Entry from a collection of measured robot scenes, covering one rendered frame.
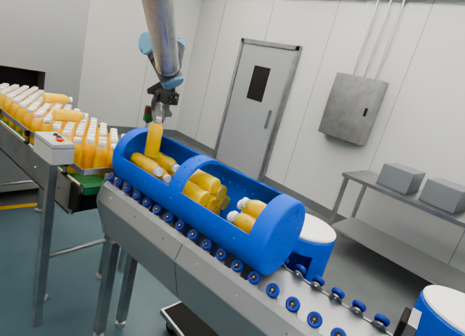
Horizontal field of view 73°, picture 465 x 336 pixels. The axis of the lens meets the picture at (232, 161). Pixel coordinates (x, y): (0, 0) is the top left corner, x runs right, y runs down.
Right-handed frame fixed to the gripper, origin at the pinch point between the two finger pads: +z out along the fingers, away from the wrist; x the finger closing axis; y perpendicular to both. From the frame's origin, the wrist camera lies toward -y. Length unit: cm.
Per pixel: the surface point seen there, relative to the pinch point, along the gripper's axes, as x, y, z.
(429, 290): 32, 121, 28
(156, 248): -13, 29, 48
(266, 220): -11, 73, 13
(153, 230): -12, 25, 42
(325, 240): 29, 82, 27
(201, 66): 371, -344, -30
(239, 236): -14, 67, 22
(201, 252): -11, 51, 38
